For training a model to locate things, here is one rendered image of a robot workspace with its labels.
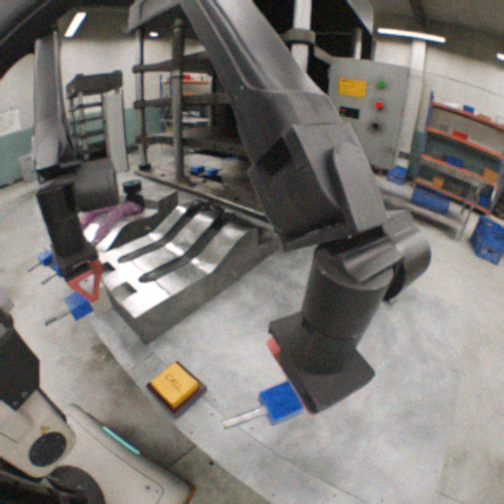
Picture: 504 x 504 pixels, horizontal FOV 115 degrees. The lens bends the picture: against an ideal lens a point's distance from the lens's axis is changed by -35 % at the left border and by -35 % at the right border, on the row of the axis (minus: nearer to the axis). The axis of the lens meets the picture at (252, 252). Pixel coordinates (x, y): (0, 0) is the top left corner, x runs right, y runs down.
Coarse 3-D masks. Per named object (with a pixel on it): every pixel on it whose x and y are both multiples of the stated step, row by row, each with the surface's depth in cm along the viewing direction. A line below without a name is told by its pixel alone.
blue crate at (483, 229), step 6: (480, 216) 256; (480, 222) 252; (492, 222) 249; (480, 228) 248; (486, 228) 227; (492, 228) 252; (498, 228) 244; (480, 234) 244; (486, 234) 224; (492, 234) 218; (498, 234) 212; (486, 240) 225; (492, 240) 220; (498, 240) 214; (492, 246) 222; (498, 246) 216
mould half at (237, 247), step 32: (160, 224) 70; (192, 224) 66; (256, 224) 81; (160, 256) 59; (224, 256) 58; (256, 256) 70; (160, 288) 49; (192, 288) 52; (224, 288) 63; (128, 320) 47; (160, 320) 48
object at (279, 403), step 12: (288, 384) 28; (264, 396) 26; (276, 396) 26; (288, 396) 26; (264, 408) 26; (276, 408) 25; (288, 408) 25; (300, 408) 25; (228, 420) 24; (240, 420) 24; (276, 420) 24
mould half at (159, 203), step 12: (120, 192) 90; (144, 192) 89; (156, 192) 89; (168, 192) 89; (144, 204) 85; (156, 204) 83; (168, 204) 89; (132, 216) 78; (144, 216) 79; (156, 216) 84; (120, 228) 68; (132, 228) 73; (144, 228) 79; (108, 240) 67; (120, 240) 69; (132, 240) 75
